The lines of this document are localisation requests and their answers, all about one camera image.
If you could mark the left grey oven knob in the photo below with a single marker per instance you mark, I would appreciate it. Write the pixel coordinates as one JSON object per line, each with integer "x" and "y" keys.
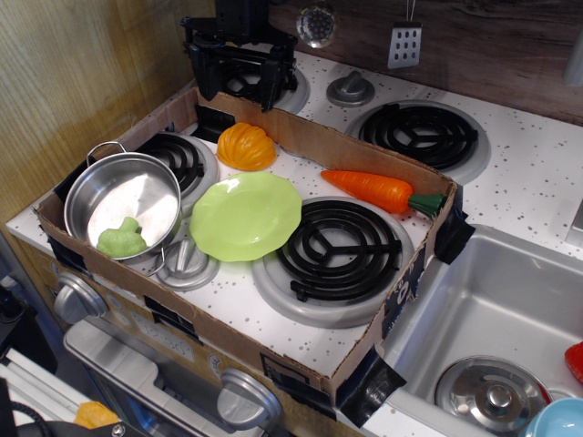
{"x": 76, "y": 300}

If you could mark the grey oven knob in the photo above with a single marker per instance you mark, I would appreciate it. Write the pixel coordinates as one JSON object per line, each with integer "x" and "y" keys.
{"x": 76, "y": 300}
{"x": 244, "y": 403}

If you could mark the orange toy carrot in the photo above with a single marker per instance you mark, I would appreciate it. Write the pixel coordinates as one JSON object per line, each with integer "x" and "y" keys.
{"x": 393, "y": 195}

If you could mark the hanging steel spatula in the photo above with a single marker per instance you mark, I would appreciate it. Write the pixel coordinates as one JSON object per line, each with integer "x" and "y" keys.
{"x": 405, "y": 41}

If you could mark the orange toy pumpkin half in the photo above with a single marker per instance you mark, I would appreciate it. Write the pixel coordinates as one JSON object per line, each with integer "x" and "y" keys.
{"x": 246, "y": 147}

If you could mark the orange object at bottom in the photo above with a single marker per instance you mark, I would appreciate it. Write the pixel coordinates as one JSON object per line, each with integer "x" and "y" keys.
{"x": 93, "y": 414}

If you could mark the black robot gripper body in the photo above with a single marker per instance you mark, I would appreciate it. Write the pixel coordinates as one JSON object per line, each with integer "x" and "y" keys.
{"x": 239, "y": 22}

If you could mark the silver oven door handle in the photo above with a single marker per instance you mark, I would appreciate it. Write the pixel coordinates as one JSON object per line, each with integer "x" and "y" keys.
{"x": 156, "y": 378}

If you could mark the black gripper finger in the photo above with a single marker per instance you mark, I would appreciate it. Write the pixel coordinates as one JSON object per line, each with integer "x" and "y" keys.
{"x": 274, "y": 70}
{"x": 205, "y": 64}

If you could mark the light blue bowl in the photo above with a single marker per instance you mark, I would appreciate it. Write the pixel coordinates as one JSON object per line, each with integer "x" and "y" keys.
{"x": 559, "y": 418}

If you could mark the steel pot lid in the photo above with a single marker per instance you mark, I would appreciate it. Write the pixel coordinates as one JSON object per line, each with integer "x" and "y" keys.
{"x": 495, "y": 395}

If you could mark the front left black burner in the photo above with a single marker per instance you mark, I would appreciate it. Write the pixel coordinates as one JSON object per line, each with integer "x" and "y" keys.
{"x": 191, "y": 161}

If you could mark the hanging steel skimmer ladle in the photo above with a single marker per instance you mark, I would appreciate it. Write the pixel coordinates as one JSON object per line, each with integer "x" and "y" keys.
{"x": 317, "y": 24}

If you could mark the green plastic plate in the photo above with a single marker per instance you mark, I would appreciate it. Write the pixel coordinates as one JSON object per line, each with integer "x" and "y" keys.
{"x": 246, "y": 216}

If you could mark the right grey oven knob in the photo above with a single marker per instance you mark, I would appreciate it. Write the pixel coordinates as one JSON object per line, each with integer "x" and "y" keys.
{"x": 244, "y": 403}

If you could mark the back right black burner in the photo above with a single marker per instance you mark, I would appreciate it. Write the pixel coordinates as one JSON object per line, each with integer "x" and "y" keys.
{"x": 441, "y": 136}

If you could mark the grey knob inside fence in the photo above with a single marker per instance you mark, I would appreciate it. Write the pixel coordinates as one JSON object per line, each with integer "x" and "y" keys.
{"x": 184, "y": 267}

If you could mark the cardboard fence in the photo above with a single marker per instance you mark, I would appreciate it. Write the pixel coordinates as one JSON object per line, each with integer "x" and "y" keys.
{"x": 228, "y": 317}

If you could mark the red object at edge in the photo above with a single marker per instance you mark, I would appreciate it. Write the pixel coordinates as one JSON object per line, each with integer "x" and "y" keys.
{"x": 574, "y": 360}

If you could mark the small steel pot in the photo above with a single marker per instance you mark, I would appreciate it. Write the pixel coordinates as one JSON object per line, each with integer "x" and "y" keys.
{"x": 119, "y": 184}

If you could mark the grey sink basin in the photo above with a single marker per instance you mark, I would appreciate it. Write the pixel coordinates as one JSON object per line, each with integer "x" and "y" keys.
{"x": 502, "y": 297}

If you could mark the green toy broccoli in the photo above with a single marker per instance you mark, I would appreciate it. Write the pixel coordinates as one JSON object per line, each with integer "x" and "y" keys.
{"x": 122, "y": 242}

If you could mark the front right black burner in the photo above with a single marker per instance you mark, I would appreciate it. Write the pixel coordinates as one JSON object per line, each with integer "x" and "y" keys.
{"x": 337, "y": 267}

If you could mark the grey knob at back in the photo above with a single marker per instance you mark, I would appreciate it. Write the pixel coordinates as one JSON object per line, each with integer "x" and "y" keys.
{"x": 350, "y": 91}

